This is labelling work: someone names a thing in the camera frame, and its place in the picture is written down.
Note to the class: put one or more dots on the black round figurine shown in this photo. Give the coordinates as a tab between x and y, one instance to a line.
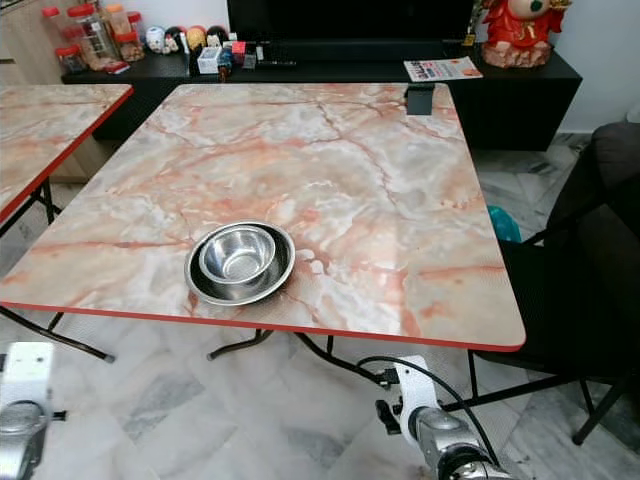
217	37
175	40

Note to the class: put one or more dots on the small red container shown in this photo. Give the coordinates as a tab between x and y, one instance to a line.
238	48

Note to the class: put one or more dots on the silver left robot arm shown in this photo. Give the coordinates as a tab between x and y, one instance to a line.
22	445

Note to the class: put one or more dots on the black chair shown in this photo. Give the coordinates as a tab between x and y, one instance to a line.
580	280

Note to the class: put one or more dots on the black table clamp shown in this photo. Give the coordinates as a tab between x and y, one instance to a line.
421	99

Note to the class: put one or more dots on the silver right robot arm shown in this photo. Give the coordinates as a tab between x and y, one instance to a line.
455	448

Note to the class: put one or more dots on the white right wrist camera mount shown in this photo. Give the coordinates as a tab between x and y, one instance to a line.
417	392

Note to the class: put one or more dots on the red fortune god statue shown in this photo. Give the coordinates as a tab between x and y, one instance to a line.
522	32

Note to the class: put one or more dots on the printed magazine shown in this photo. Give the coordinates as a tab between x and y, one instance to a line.
443	69

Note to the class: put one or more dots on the small white box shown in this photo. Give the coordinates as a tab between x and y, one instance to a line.
210	61

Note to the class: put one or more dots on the small steel bowl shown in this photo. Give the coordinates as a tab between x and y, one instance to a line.
238	253

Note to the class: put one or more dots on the round steel plate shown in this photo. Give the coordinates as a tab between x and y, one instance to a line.
284	272

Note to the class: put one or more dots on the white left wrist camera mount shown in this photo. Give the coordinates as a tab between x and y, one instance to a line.
28	375

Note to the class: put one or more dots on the large red lidded jar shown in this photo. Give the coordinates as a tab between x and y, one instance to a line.
92	38

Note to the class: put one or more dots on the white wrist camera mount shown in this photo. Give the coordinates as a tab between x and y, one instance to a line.
417	392
28	375

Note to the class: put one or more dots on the teal plastic object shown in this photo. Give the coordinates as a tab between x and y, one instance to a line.
506	226

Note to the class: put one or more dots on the small red lidded jar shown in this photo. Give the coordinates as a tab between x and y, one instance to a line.
71	60

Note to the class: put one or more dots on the black television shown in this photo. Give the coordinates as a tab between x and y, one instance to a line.
350	18

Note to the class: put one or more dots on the light wooden cabinet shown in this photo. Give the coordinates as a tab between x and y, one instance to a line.
25	40

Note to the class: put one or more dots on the white round figurine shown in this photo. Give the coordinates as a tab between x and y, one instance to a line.
155	40

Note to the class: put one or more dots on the black metal table legs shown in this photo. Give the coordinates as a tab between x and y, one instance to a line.
320	352
60	335

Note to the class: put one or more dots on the yellow round figurine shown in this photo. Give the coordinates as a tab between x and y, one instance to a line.
196	38

